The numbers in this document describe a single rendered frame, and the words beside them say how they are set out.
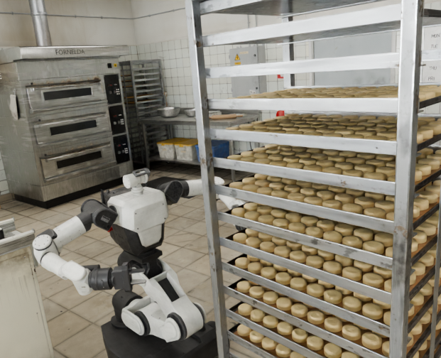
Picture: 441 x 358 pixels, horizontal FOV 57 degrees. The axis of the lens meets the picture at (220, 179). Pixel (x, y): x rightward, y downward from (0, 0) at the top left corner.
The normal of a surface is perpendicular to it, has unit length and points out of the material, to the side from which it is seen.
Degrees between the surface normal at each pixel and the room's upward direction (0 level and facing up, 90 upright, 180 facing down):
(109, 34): 90
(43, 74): 90
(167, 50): 90
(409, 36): 90
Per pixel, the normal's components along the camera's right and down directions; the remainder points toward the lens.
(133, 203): 0.44, -0.59
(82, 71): 0.78, 0.11
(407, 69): -0.70, 0.24
